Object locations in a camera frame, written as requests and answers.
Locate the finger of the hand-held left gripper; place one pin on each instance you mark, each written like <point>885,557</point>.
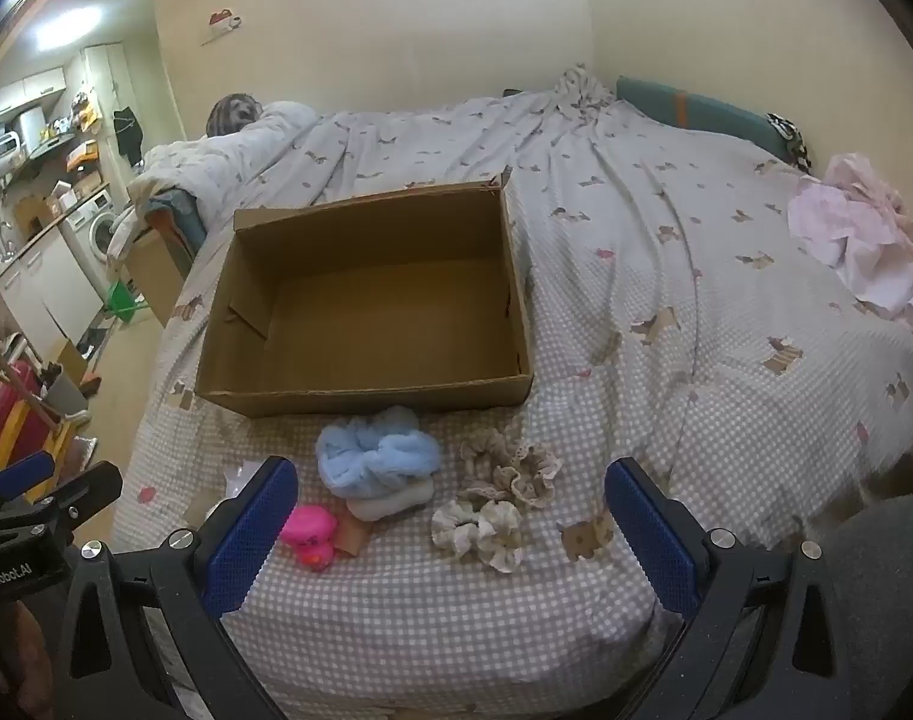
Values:
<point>88,487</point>
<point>28,474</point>

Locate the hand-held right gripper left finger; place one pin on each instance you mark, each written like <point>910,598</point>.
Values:
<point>250,532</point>

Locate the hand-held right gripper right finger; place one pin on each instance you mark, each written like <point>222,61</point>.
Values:
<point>651,532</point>

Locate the clear plastic wrapper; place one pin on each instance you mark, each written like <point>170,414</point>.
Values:
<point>238,480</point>

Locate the pink rubber toy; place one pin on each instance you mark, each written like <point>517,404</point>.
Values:
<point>306,529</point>

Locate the beige lace scrunchie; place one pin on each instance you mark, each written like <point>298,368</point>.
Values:
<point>527,476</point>

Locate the white fuzzy sock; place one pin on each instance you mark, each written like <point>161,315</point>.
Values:
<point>392,504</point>

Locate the brown cardboard box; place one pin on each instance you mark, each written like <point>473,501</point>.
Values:
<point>366,300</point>

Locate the red container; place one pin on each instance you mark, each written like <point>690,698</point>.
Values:
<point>2,405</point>

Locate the grey bin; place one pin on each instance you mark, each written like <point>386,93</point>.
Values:
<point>62,390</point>

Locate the brown card tag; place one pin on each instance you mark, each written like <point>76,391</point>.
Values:
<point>351,536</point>

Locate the blue fluffy headband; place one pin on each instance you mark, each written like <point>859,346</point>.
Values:
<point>374,454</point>

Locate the white floor cabinet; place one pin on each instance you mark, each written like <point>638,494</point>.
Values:
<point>47,292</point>

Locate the cream ruffled scrunchie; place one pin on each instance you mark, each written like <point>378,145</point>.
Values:
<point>464,529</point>

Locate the green dustpan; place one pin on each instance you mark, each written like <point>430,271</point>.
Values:
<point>126,300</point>

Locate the plain cardboard box beside bed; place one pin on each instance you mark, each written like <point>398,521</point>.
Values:
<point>152,270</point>

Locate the grey clothing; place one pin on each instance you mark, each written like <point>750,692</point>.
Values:
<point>891,600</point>

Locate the white washing machine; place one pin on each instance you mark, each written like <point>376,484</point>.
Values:
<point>96,229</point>

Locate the dog print checked blanket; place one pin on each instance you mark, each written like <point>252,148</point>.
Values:
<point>651,277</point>

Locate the orange box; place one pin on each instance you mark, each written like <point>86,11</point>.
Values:
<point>81,154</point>

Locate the black hanging garment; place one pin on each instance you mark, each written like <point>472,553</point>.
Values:
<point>128,135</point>

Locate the pale pink cloth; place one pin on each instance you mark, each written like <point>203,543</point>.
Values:
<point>861,232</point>

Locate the striped grey plush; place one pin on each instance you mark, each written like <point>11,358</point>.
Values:
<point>232,112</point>

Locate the black and white cloth item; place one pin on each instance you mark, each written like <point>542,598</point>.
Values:
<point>786,139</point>

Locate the ceiling light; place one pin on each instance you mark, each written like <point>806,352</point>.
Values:
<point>66,19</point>

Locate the yellow frame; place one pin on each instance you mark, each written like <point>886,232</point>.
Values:
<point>43,424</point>

